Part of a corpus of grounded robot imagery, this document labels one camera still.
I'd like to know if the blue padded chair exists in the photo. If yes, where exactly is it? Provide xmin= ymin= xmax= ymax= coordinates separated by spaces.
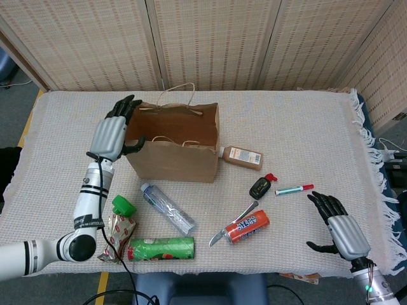
xmin=132 ymin=272 xmax=268 ymax=305

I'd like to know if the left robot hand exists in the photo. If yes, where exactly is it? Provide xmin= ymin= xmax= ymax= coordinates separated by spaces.
xmin=86 ymin=94 xmax=147 ymax=163

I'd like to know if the orange soda can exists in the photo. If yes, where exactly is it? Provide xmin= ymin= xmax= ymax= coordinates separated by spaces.
xmin=223 ymin=209 xmax=271 ymax=245

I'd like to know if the gold tea packet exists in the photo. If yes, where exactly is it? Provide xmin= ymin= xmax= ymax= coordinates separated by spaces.
xmin=97 ymin=213 xmax=138 ymax=264

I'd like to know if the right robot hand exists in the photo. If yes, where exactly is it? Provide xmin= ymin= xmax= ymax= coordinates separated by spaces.
xmin=305 ymin=190 xmax=371 ymax=262

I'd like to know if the brown paper bag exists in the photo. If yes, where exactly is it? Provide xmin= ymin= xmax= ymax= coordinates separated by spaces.
xmin=124 ymin=83 xmax=221 ymax=184

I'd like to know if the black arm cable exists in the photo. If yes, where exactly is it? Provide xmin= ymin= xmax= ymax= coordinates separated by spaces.
xmin=86 ymin=151 xmax=160 ymax=305

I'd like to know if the green plastic block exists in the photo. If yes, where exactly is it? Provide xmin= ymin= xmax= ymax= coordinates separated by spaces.
xmin=111 ymin=194 xmax=138 ymax=220

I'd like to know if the black equipment box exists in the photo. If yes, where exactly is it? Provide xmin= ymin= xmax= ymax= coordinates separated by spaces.
xmin=383 ymin=160 xmax=407 ymax=198

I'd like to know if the black bottle with red cap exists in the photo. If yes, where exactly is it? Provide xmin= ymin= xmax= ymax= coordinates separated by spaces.
xmin=249 ymin=173 xmax=279 ymax=201

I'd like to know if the teal marker with red cap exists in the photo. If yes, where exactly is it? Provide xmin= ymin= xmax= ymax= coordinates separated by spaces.
xmin=274 ymin=183 xmax=315 ymax=196

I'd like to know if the blue office chair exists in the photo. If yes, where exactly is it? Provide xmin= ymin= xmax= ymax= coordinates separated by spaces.
xmin=0 ymin=47 xmax=17 ymax=82

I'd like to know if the green chip can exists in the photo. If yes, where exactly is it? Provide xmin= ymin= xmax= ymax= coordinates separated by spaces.
xmin=127 ymin=236 xmax=195 ymax=262

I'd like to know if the beige woven tablecloth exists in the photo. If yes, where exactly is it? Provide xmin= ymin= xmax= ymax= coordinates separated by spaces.
xmin=0 ymin=88 xmax=407 ymax=276

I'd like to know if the transparent water bottle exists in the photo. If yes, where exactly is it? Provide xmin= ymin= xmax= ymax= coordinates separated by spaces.
xmin=140 ymin=182 xmax=197 ymax=236

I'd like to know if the metal knife with wooden handle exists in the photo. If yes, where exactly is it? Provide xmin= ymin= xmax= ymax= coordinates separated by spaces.
xmin=208 ymin=200 xmax=259 ymax=248

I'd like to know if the white power strip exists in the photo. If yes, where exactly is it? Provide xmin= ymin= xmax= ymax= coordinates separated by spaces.
xmin=378 ymin=138 xmax=407 ymax=163

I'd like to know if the beige woven folding screen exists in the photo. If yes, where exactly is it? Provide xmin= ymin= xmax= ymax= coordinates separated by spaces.
xmin=0 ymin=0 xmax=407 ymax=128

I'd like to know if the orange patterned snack wrapper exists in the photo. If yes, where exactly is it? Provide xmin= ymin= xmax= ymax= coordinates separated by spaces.
xmin=279 ymin=272 xmax=319 ymax=285

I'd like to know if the brown juice bottle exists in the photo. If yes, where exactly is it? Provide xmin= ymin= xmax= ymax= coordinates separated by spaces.
xmin=218 ymin=145 xmax=264 ymax=172

